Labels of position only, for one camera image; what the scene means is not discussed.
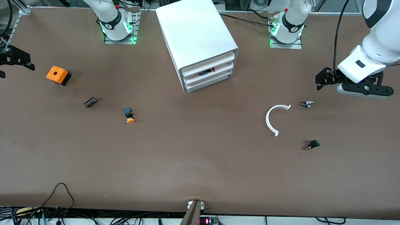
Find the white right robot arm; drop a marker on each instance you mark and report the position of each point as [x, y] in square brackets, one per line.
[112, 22]

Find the small silver metal connector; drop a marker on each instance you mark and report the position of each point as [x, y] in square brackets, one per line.
[307, 104]

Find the white curved plastic arc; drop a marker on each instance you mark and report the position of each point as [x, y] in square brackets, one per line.
[267, 120]

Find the red mushroom push button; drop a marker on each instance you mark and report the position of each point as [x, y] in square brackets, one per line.
[212, 69]

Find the small black terminal block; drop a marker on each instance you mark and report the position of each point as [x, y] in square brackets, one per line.
[90, 102]

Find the white drawer cabinet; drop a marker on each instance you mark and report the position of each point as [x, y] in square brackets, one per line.
[193, 28]

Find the orange box with hole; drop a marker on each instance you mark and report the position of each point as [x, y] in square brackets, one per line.
[56, 75]

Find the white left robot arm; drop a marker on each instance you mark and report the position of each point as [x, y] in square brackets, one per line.
[381, 37]

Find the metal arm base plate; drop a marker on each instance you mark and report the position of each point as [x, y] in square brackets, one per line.
[286, 46]
[136, 34]

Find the aluminium profile rail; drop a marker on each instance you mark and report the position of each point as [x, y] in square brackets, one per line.
[14, 28]

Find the orange mushroom push button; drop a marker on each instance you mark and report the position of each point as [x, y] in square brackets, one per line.
[129, 116]

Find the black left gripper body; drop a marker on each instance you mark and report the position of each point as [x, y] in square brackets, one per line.
[332, 76]

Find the small black switch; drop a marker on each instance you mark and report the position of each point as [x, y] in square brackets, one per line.
[313, 144]

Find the device with red display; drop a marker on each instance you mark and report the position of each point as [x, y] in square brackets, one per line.
[207, 221]

